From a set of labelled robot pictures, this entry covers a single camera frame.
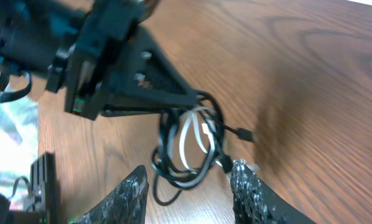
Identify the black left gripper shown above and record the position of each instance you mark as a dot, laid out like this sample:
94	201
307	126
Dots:
142	74

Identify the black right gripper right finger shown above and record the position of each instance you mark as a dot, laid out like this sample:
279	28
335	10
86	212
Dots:
254	202

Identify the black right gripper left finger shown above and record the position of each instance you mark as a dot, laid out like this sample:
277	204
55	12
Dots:
125	204

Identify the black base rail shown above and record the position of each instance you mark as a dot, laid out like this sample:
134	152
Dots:
39	193

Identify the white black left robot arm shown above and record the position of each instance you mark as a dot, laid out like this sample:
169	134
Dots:
30	34

